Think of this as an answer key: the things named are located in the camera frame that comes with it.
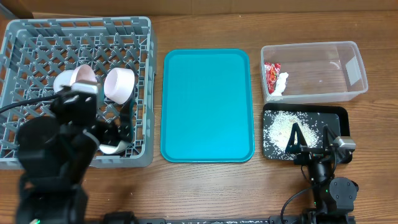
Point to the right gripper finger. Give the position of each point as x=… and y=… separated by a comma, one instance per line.
x=328, y=137
x=296, y=143

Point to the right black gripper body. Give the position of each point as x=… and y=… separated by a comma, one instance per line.
x=309, y=155

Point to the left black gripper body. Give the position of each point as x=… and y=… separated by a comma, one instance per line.
x=104, y=134

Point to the cooked rice pile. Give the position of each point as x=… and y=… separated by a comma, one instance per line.
x=277, y=127

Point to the white paper cup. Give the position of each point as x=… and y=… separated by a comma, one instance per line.
x=119, y=148

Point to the grey bowl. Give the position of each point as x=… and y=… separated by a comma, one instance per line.
x=62, y=79

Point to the small pink bowl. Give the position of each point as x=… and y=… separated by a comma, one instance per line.
x=119, y=85

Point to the white tissue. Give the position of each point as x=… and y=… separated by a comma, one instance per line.
x=280, y=84

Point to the red snack wrapper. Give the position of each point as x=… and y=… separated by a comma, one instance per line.
x=272, y=73

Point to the large white plate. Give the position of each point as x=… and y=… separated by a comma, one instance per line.
x=83, y=72

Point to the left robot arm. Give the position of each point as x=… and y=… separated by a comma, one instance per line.
x=55, y=152

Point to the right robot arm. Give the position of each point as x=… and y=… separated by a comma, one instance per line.
x=333, y=196

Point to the black waste tray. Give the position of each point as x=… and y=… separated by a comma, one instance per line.
x=334, y=116

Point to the clear plastic waste bin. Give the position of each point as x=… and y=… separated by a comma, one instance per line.
x=319, y=72

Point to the grey dishwasher rack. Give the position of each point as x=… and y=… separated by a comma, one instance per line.
x=35, y=51

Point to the teal serving tray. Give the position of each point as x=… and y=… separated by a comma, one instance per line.
x=207, y=114

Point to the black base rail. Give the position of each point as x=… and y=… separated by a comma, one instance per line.
x=128, y=217

